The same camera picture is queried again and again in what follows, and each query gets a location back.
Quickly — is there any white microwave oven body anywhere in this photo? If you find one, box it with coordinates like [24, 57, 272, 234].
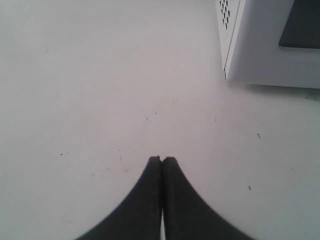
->
[214, 0, 246, 80]

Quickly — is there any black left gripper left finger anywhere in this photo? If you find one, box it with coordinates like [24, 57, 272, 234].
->
[78, 156, 163, 240]

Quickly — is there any white microwave door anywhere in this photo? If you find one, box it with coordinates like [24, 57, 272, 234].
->
[228, 0, 320, 89]

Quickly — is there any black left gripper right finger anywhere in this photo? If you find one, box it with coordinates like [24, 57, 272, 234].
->
[162, 157, 247, 240]

